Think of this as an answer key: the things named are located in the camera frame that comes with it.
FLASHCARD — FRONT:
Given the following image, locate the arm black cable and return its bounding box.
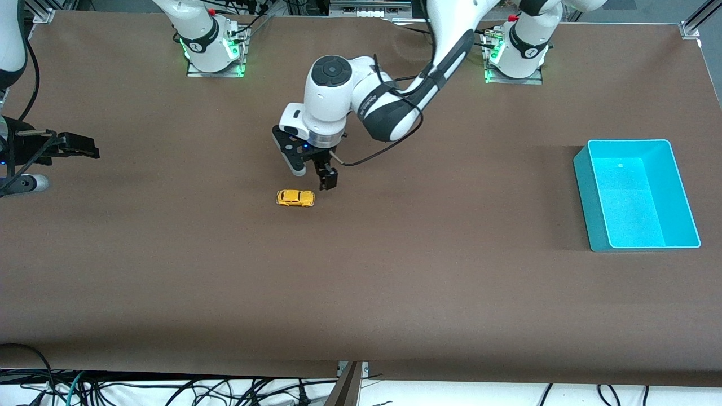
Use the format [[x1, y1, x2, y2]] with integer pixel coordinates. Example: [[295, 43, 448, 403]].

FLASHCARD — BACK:
[[20, 39, 41, 108], [332, 55, 425, 167]]

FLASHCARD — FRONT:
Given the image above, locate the black cable on table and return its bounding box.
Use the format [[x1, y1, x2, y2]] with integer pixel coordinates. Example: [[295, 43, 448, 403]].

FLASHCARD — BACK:
[[389, 17, 430, 34]]

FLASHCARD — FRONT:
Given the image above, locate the aluminium frame rail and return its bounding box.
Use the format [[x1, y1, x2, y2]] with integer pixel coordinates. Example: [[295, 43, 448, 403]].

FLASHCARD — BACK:
[[330, 0, 413, 11]]

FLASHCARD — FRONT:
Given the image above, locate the black looped floor cable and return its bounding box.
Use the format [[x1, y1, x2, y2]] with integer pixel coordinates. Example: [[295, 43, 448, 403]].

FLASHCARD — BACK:
[[0, 342, 55, 390]]

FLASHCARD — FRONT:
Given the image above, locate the brown table cover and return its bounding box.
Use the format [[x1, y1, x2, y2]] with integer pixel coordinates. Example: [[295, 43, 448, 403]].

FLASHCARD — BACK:
[[0, 11, 722, 387]]

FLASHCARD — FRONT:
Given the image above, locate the teal floor cable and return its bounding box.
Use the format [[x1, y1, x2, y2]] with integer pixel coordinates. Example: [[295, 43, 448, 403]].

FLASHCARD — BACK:
[[64, 370, 86, 406]]

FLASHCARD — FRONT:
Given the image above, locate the teal plastic bin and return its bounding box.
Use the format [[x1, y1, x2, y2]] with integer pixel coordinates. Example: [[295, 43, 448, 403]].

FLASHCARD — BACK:
[[573, 139, 702, 253]]

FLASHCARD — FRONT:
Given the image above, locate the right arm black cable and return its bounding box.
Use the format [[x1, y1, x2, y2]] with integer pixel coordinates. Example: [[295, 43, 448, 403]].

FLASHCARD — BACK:
[[20, 39, 41, 108]]

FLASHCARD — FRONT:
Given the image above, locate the yellow beetle toy car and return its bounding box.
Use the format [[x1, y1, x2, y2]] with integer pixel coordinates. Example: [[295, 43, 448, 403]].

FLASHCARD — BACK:
[[276, 189, 316, 208]]

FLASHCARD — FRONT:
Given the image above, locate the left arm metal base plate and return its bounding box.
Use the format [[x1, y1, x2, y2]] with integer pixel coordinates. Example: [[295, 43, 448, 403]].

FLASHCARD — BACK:
[[484, 31, 544, 86]]

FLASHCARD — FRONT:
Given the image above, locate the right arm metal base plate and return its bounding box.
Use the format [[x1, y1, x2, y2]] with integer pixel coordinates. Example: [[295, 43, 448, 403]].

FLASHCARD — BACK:
[[186, 25, 249, 78]]

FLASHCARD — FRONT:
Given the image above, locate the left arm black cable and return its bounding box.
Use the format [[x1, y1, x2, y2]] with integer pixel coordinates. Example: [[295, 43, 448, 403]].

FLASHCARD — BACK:
[[332, 55, 425, 167]]

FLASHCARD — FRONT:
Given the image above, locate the aluminium profile post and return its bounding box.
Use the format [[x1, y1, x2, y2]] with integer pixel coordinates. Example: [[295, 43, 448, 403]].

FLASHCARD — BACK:
[[324, 361, 370, 406]]

